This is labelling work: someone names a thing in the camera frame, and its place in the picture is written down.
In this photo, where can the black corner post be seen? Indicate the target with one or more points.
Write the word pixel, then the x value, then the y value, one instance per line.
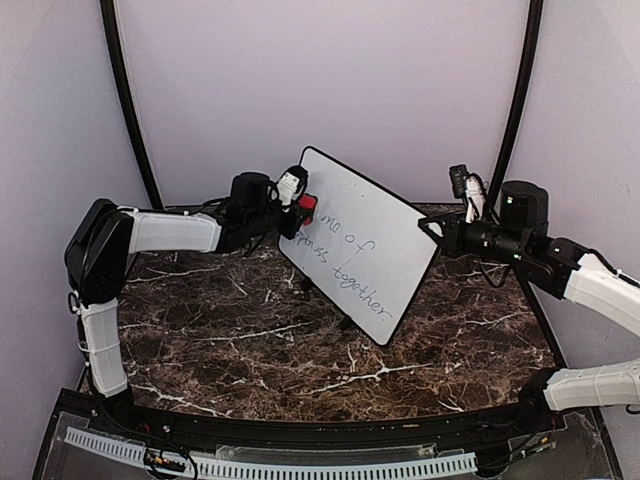
pixel 126 100
pixel 528 54

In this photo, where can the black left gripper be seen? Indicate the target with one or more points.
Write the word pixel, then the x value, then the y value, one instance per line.
pixel 292 229

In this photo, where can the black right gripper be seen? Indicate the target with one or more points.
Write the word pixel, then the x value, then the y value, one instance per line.
pixel 451 241

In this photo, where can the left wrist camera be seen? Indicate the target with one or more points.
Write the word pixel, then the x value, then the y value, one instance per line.
pixel 255 191

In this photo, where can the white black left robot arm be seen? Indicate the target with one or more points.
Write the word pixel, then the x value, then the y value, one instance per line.
pixel 102 251

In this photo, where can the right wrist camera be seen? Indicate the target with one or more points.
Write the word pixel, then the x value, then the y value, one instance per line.
pixel 469 188

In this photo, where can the black right corner post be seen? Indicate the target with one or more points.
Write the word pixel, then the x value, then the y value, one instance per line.
pixel 528 54

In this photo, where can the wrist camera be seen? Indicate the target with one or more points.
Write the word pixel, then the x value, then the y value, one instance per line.
pixel 469 188
pixel 255 191

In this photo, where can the black left corner post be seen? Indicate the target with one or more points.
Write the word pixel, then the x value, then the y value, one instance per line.
pixel 126 100

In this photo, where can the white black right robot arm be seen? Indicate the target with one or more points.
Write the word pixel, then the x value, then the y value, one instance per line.
pixel 578 276

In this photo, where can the black curved front rail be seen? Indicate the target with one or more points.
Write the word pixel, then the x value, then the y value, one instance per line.
pixel 482 428

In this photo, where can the white whiteboard black frame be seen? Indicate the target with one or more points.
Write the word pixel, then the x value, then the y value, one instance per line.
pixel 363 249

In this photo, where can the red bone-shaped eraser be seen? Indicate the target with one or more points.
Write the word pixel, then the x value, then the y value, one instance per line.
pixel 308 204

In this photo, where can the white slotted cable duct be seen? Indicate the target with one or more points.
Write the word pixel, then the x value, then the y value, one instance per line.
pixel 239 463

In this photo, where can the black right whiteboard foot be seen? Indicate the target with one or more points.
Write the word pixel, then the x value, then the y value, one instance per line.
pixel 346 323

